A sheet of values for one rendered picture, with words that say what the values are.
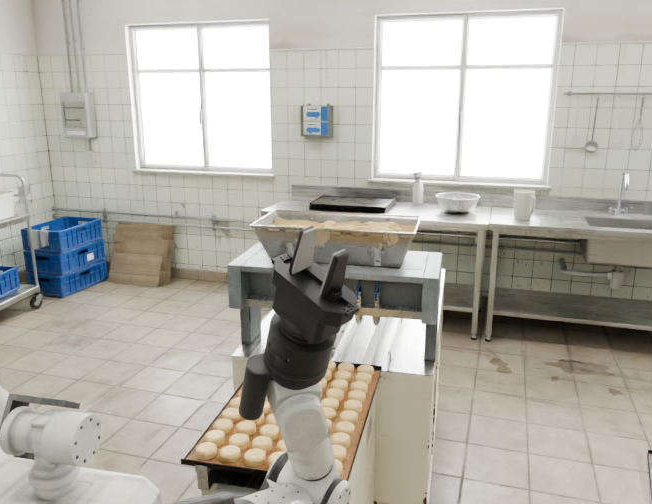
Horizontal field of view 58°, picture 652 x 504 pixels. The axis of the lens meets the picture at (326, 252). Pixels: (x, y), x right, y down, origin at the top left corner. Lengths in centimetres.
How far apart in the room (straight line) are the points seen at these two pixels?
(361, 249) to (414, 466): 79
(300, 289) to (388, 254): 129
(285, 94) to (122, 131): 169
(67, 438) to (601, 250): 398
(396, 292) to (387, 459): 60
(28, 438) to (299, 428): 35
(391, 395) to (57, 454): 143
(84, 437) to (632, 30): 461
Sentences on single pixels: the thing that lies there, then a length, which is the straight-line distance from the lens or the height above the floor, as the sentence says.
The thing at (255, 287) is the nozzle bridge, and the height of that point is 108.
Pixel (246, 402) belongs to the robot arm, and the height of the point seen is 135.
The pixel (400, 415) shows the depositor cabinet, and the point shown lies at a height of 68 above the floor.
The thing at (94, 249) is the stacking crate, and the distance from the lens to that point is 599.
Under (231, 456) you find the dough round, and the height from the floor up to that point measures 92.
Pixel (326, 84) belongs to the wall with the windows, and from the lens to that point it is 513.
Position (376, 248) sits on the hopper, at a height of 125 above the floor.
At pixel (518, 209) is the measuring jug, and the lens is 443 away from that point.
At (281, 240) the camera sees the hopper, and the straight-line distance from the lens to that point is 204.
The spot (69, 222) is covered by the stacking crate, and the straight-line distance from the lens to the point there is 625.
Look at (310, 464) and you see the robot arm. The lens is 98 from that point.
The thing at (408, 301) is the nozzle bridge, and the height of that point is 107.
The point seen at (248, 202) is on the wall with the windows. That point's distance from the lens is 548.
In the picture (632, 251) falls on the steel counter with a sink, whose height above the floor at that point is 72.
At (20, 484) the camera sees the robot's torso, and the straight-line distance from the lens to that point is 97.
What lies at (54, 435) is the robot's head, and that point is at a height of 133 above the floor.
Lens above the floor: 175
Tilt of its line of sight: 15 degrees down
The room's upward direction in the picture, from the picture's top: straight up
